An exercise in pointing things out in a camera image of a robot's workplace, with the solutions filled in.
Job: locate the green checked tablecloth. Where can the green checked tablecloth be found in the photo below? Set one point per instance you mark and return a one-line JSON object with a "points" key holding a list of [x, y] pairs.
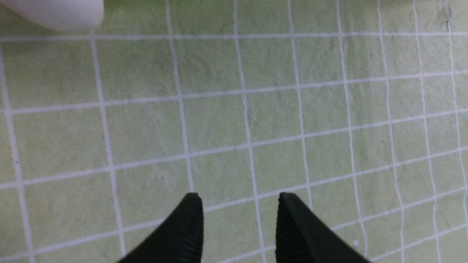
{"points": [[357, 106]]}

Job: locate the white radish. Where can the white radish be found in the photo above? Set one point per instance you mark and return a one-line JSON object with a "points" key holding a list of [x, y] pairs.
{"points": [[60, 15]]}

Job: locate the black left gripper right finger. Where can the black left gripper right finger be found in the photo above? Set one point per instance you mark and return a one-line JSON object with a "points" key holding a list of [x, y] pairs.
{"points": [[301, 237]]}

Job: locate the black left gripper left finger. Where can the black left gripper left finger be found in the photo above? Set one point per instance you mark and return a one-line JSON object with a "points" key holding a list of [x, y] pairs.
{"points": [[178, 239]]}

